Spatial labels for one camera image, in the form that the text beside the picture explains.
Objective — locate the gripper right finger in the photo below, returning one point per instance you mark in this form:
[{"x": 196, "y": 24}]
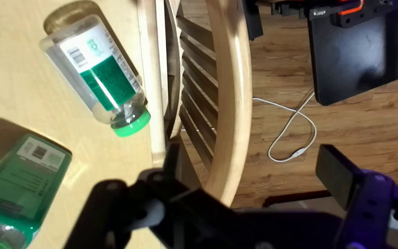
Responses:
[{"x": 368, "y": 204}]

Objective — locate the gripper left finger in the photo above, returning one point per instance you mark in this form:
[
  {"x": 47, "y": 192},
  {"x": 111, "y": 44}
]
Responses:
[{"x": 157, "y": 204}]

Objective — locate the light wooden chair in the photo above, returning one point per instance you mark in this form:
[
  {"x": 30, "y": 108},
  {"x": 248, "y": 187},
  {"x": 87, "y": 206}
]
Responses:
[{"x": 230, "y": 103}]

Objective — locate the green mouthwash bottle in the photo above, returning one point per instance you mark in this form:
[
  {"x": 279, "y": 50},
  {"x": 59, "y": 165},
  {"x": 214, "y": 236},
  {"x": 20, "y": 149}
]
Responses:
[{"x": 19, "y": 188}]

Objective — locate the clear bottle with green cap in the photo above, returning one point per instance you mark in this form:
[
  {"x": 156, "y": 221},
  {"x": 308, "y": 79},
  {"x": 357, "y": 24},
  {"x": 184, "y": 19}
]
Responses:
[{"x": 98, "y": 72}]

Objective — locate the black flat panel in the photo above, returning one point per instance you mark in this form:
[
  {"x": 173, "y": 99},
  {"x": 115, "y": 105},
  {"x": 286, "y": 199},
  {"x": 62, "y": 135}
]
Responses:
[{"x": 358, "y": 55}]

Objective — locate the orange and black clamp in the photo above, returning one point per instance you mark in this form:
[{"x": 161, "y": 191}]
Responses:
[{"x": 349, "y": 10}]

